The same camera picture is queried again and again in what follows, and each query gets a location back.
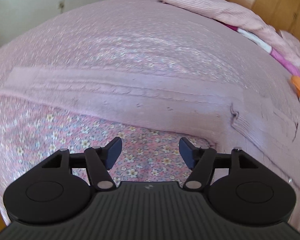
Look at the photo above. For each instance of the white wall socket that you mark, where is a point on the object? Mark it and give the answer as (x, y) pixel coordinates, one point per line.
(61, 5)

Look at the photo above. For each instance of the pink cable-knit cardigan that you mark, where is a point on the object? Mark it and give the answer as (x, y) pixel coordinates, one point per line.
(174, 102)

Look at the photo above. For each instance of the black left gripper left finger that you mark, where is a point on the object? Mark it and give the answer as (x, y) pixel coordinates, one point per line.
(97, 162)

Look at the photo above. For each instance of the pink floral bed sheet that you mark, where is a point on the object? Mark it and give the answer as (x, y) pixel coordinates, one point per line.
(131, 34)

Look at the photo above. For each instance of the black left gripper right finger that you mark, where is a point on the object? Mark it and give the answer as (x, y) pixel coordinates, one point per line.
(204, 161)

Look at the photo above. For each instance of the pink checkered quilt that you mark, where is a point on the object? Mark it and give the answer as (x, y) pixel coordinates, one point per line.
(284, 45)

